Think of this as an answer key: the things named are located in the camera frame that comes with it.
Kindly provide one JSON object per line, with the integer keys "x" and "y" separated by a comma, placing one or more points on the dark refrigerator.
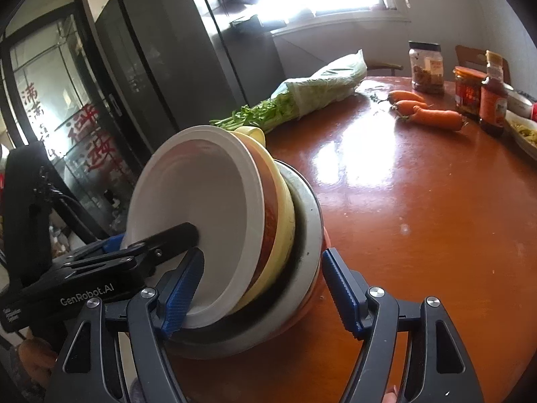
{"x": 176, "y": 50}

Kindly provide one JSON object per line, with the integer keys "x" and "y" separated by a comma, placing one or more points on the bagged celery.
{"x": 319, "y": 88}

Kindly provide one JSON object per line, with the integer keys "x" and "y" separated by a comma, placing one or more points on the large steel basin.
{"x": 309, "y": 226}

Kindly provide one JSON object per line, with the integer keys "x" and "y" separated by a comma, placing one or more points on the clear jar with black lid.
{"x": 427, "y": 69}

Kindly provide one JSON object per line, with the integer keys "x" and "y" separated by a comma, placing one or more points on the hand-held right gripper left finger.
{"x": 182, "y": 298}

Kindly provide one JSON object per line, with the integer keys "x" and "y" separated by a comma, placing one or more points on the wooden chair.
{"x": 472, "y": 56}

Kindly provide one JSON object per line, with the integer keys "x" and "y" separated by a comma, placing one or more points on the glass door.
{"x": 63, "y": 105}

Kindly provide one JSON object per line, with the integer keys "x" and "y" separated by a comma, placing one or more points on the orange plastic plate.
{"x": 314, "y": 298}

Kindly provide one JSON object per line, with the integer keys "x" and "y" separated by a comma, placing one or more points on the long orange carrot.
{"x": 436, "y": 118}

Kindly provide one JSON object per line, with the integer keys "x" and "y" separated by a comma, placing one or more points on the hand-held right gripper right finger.
{"x": 342, "y": 289}

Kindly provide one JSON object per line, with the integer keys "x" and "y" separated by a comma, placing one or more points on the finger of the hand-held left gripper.
{"x": 168, "y": 237}
{"x": 112, "y": 243}

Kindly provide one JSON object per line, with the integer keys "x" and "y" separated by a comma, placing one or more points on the red instant noodle bowl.
{"x": 188, "y": 184}

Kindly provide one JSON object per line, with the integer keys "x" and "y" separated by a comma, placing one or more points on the red chili sauce jar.
{"x": 469, "y": 94}

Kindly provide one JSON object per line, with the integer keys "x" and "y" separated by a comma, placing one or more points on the small dark steel bowl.
{"x": 520, "y": 100}

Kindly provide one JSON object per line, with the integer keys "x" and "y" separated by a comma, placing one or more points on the white plate of food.
{"x": 524, "y": 134}

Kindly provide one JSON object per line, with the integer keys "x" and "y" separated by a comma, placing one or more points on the brown sauce bottle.
{"x": 494, "y": 105}

